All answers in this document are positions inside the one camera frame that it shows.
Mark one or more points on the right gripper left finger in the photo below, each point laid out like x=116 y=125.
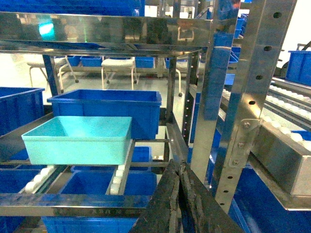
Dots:
x=160 y=215

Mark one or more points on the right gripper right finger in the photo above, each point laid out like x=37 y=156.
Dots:
x=200 y=212

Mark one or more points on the teal plastic bin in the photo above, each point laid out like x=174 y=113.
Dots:
x=79 y=140

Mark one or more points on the steel shelf front beam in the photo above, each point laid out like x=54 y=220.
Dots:
x=72 y=205

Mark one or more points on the steel shelf beam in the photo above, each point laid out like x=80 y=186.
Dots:
x=58 y=34
x=72 y=205

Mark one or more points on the blue bin left shelf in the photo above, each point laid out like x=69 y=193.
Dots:
x=19 y=106

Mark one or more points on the steel shelf top beam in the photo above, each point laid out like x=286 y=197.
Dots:
x=58 y=34

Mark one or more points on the blue bin lower middle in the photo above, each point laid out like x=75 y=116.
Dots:
x=97 y=182

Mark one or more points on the blue bin behind teal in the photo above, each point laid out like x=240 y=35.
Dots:
x=142 y=106

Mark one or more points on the blue bin lower left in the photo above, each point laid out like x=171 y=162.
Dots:
x=12 y=181

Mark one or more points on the white chair middle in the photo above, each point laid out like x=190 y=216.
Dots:
x=119 y=64

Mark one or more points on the steel upright post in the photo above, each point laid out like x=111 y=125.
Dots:
x=266 y=28

